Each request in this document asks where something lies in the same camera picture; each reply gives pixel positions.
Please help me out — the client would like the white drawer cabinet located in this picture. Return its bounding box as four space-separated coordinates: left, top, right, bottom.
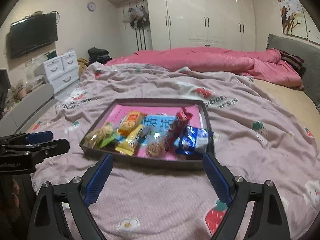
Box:
34 50 79 95

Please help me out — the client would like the grey bed footboard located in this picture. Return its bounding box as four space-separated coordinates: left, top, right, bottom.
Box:
1 83 57 137

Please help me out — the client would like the red snack packet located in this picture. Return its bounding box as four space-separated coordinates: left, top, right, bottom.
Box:
164 107 193 151

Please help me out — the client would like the round cookie clear wrapper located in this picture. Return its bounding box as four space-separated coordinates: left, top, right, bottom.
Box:
146 132 165 158

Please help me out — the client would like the green yellow snack packet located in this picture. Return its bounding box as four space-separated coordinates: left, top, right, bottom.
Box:
97 131 119 149

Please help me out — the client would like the tree wall painting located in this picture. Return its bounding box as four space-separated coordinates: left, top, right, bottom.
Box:
278 0 319 45

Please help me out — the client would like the round wall clock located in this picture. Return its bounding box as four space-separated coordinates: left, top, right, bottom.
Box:
87 2 96 12

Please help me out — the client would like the grey shallow tray box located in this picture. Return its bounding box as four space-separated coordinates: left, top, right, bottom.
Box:
79 98 212 170

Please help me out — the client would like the black wall television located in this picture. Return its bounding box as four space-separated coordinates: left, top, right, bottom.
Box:
7 13 58 59

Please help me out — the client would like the blue foil snack packet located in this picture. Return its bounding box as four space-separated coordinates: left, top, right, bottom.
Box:
175 126 213 156

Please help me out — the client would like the dark clothes pile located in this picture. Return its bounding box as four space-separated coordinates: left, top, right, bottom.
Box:
88 47 112 64

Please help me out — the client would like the yellow long snack packet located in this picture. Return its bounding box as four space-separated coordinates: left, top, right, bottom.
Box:
115 124 145 157

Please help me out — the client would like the pink Chinese children's book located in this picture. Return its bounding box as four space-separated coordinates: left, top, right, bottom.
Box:
96 103 203 160

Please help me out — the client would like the yellow orange snack packet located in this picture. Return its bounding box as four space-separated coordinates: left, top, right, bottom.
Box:
117 111 146 137

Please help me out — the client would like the white wardrobe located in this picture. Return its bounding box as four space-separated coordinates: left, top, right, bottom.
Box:
108 0 256 51

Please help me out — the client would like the hot pink quilt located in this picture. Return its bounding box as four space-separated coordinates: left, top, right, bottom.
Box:
105 47 303 88

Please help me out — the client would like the dark striped pillow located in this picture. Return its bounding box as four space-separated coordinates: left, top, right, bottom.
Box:
279 50 306 76

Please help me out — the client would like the grey padded headboard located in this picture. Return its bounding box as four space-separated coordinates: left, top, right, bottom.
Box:
267 34 320 110

